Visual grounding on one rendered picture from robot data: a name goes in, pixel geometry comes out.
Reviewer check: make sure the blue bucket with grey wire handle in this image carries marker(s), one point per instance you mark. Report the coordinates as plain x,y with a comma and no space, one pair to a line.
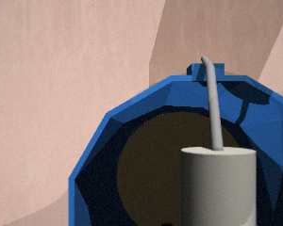
159,157

